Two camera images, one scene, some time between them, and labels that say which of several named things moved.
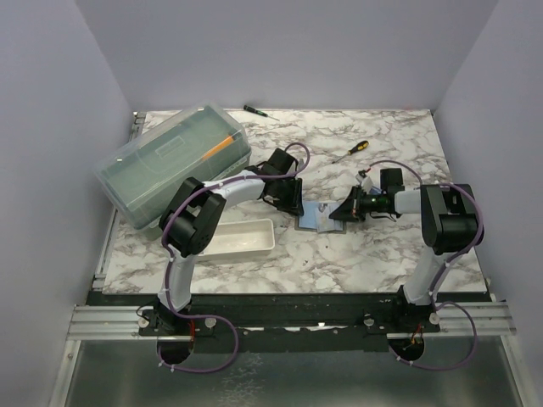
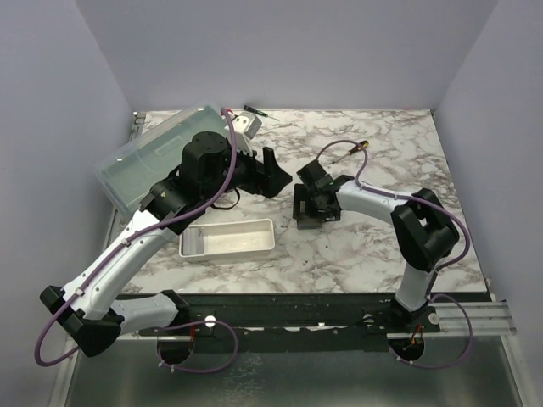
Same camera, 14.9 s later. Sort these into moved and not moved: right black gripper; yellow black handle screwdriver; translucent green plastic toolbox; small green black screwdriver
Moved: right black gripper
Not moved: yellow black handle screwdriver; translucent green plastic toolbox; small green black screwdriver
